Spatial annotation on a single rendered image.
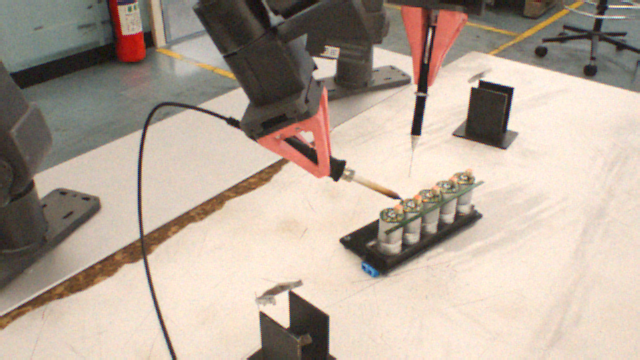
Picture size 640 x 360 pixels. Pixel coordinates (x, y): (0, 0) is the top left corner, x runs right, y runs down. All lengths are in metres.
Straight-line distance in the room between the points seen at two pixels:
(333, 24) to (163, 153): 0.41
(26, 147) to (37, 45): 2.62
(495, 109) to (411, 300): 0.36
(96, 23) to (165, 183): 2.62
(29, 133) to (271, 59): 0.26
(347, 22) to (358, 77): 0.49
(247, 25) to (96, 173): 0.38
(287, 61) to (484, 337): 0.31
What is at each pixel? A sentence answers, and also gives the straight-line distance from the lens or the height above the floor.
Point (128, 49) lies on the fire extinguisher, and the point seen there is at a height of 0.09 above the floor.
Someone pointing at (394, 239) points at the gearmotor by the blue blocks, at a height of 0.79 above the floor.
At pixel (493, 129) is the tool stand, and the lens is 0.89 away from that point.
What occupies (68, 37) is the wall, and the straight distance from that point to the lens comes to 3.32.
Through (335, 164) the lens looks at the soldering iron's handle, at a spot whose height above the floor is 0.86.
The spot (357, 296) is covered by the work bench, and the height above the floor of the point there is 0.75.
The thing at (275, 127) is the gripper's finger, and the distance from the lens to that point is 0.56.
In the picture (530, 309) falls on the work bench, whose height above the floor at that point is 0.75.
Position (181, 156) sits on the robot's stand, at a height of 0.75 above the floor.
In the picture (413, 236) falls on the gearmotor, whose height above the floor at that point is 0.78.
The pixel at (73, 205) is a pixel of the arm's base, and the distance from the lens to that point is 0.77.
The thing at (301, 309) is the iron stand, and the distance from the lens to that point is 0.51.
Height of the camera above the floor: 1.16
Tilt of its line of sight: 32 degrees down
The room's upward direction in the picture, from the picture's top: straight up
